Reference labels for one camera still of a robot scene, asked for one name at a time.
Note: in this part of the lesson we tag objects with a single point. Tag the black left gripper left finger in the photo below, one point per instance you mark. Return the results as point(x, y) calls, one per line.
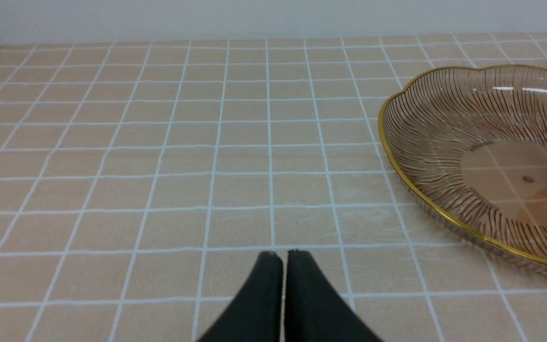
point(254, 315)

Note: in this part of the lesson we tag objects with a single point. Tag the gold-rimmed transparent fruit plate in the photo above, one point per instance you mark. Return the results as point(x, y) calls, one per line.
point(470, 146)

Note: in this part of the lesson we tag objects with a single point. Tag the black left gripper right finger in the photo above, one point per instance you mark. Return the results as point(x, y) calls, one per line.
point(313, 310)

